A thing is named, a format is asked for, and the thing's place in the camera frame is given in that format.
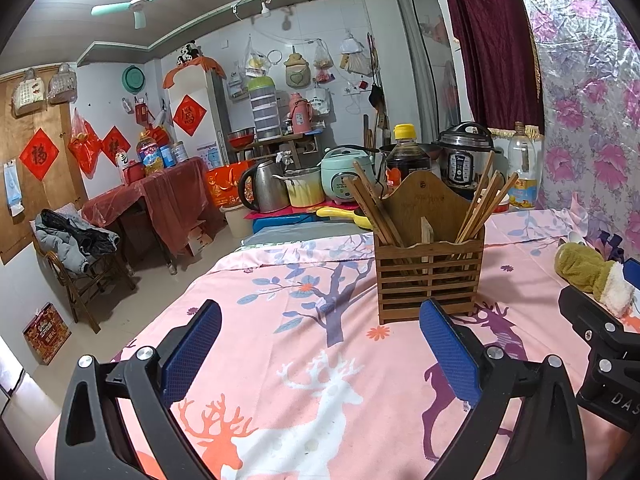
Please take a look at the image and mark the table with red cloth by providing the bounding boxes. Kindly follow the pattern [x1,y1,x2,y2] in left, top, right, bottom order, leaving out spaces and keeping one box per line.
[81,156,226,276]

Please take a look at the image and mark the hanging plastic bag red contents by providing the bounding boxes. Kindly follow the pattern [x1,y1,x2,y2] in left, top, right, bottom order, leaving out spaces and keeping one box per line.
[312,40,335,83]

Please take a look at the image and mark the brown wooden wall board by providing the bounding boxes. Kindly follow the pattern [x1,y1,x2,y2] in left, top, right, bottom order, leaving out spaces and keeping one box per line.
[0,67,91,266]

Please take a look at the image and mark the grey mattress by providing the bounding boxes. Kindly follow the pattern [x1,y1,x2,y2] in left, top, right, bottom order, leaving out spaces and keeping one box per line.
[240,222,376,248]

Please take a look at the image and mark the floral plastic wall sheet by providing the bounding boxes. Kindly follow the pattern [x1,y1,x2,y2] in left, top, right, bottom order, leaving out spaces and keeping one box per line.
[507,0,640,261]

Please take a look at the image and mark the hanging white and tan bag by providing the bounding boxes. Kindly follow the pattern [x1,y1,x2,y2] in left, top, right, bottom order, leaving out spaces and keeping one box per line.
[340,30,373,77]

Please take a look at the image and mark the clear plastic oil bottle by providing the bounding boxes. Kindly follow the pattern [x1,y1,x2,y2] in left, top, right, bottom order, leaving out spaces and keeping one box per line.
[507,121,544,209]

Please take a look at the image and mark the white cardboard carton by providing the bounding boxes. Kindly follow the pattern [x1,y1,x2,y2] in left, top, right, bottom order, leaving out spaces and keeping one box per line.
[185,220,213,258]

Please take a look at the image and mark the wooden chair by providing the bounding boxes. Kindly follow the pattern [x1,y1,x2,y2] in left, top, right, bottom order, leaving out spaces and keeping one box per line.
[32,210,136,333]

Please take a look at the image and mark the group of wooden chopsticks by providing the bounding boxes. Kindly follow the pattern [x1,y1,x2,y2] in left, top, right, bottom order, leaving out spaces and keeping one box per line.
[342,150,519,261]

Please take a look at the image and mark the steel cooking pot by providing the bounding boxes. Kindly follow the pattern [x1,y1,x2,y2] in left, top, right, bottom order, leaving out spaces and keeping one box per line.
[285,166,326,208]

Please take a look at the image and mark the white refrigerator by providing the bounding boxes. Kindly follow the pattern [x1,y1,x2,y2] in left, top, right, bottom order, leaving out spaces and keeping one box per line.
[167,67,233,168]

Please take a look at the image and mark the hanging plastic bag yellow contents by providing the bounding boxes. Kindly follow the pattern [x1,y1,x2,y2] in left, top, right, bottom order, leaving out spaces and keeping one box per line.
[243,35,271,78]

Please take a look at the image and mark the orange cloth cover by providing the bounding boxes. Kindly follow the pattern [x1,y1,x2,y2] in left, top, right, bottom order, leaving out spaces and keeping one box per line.
[162,57,227,88]

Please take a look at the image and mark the grey jacket pile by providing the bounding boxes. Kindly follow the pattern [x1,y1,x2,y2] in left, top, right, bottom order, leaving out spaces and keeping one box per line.
[34,209,121,276]

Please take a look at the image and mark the stacked food container green lid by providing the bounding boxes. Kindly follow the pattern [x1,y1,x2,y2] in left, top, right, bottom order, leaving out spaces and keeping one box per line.
[247,76,282,142]

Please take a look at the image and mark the pink thermos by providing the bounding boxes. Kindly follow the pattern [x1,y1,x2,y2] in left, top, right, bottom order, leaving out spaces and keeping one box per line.
[288,92,313,135]

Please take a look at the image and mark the panda plush toy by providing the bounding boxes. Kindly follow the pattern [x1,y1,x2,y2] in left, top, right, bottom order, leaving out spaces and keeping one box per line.
[176,41,202,67]

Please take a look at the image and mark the white and blue wall calendar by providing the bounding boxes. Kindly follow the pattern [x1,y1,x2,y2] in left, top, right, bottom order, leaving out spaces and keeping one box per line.
[4,160,25,217]

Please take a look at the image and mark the beige hanging pouch with heart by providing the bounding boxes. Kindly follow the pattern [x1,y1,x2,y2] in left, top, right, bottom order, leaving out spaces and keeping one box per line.
[283,46,313,88]

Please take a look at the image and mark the dark sauce bottle yellow cap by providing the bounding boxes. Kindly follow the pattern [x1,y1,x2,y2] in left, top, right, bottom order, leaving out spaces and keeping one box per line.
[385,124,432,196]

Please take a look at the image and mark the wooden chopstick holder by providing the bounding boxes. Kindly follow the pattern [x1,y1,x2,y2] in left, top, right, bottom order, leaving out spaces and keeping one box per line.
[372,170,487,325]

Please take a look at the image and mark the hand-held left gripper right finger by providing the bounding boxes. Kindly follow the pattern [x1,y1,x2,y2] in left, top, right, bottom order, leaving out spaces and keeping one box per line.
[419,297,587,480]

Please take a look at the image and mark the dark red curtain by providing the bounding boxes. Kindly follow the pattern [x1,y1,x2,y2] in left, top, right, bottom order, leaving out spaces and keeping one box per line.
[437,0,546,133]

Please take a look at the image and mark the red diamond paper poster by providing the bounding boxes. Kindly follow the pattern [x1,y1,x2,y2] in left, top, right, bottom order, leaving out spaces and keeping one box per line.
[19,127,61,182]
[172,94,208,137]
[101,126,132,166]

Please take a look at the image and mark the pink deer-printed bedsheet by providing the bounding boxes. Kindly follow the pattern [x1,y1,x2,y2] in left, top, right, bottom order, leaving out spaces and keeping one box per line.
[35,207,640,480]

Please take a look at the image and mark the yellow cooking oil bottle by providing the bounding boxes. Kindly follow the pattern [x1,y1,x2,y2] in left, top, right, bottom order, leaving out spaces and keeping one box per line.
[136,131,165,176]

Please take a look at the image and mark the white plastic bucket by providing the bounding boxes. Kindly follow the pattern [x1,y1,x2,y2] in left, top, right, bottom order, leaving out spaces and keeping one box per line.
[220,203,251,238]

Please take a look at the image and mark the mint green rice cooker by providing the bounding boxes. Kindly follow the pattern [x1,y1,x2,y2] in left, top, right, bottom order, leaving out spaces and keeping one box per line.
[320,145,376,206]

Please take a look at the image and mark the electric pressure cooker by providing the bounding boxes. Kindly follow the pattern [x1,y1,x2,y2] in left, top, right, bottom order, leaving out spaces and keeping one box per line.
[437,121,503,201]

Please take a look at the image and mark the white printed tote bag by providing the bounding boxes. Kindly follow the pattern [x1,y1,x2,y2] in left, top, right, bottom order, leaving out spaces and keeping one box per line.
[305,87,332,117]

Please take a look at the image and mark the woven hanging handbag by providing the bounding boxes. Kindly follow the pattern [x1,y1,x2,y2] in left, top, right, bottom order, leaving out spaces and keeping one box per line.
[47,62,78,106]
[12,67,48,116]

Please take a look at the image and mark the red printed cardboard box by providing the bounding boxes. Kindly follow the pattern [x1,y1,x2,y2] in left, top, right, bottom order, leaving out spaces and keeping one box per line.
[22,302,72,365]

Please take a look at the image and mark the olive and white plush sock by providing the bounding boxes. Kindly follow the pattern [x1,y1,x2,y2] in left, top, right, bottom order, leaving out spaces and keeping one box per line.
[555,242,636,318]

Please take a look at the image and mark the yellow plastic scoop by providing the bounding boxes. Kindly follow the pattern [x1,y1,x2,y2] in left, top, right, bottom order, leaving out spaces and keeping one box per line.
[316,206,373,231]

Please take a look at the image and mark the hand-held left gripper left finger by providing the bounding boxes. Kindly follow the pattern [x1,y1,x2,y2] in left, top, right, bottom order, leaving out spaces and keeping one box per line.
[54,299,223,480]

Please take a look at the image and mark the green plastic basin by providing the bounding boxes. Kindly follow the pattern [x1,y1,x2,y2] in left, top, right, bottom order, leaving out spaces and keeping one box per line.
[122,65,149,93]

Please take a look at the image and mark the stainless steel electric kettle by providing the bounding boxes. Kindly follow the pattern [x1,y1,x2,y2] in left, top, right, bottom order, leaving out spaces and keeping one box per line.
[237,158,291,213]

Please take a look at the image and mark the orange gift box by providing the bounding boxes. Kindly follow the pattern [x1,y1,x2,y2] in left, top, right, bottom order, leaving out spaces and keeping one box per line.
[205,161,256,208]

